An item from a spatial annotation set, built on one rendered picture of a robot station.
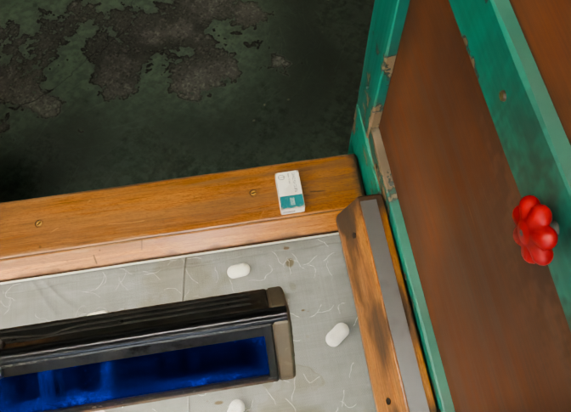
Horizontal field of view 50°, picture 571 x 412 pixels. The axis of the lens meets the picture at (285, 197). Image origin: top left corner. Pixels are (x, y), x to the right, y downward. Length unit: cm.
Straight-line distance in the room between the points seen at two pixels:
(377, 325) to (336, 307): 12
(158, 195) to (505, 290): 56
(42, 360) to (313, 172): 54
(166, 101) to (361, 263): 127
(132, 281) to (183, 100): 112
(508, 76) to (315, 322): 53
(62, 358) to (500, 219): 36
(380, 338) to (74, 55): 161
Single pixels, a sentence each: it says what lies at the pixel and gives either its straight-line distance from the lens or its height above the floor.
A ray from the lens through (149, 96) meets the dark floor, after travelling 199.
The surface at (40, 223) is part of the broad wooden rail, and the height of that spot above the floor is 77.
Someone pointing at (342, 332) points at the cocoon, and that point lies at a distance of 85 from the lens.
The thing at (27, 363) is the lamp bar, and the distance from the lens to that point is 53.
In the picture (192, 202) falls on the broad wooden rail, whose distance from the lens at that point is 92.
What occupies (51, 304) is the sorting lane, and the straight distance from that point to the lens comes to 94.
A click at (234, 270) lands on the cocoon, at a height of 76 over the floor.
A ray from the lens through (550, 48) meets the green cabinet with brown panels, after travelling 42.
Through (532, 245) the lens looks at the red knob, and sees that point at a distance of 40.
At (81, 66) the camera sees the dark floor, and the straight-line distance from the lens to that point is 212.
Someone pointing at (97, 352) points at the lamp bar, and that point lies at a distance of 51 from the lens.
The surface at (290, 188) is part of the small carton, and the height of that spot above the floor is 79.
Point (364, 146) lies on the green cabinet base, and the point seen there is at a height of 82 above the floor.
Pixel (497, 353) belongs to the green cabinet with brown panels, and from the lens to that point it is 58.
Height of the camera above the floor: 159
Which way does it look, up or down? 64 degrees down
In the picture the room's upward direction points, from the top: straight up
